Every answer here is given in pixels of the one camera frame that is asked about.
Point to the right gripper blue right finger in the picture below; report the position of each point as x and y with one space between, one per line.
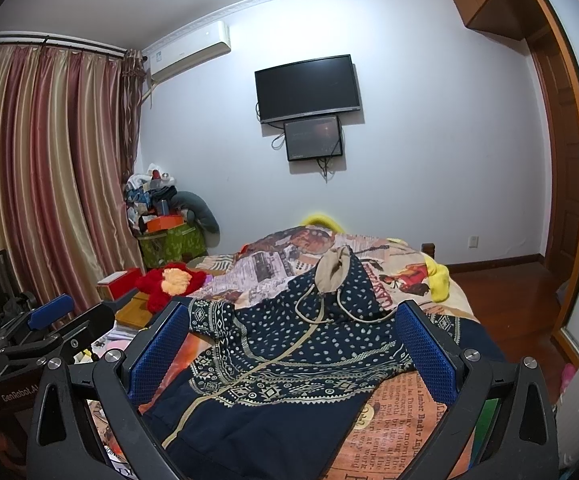
520 441

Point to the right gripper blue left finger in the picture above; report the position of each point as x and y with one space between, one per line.
64 442

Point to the navy patterned hooded garment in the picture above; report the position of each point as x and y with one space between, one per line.
282 382

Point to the pile of clutter clothes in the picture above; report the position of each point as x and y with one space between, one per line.
147 195

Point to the newspaper print bed cover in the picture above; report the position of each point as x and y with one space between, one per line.
394 424

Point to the red white box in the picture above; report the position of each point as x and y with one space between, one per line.
118 284

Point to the red plush toy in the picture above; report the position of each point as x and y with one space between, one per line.
173 280

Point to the yellow plush blanket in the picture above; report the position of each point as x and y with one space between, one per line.
437 274

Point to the green storage box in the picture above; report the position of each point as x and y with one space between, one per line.
179 244

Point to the orange box on pile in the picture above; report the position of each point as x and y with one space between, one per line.
161 223

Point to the striped red gold curtain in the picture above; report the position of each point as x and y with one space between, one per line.
68 141

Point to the grey neck pillow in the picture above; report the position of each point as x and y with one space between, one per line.
202 215

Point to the wall power socket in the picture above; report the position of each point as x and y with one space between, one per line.
473 241

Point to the small black wall monitor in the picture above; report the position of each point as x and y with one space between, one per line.
313 138

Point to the white wall air conditioner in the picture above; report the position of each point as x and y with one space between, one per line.
177 56

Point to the large black wall television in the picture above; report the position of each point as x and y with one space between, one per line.
307 88

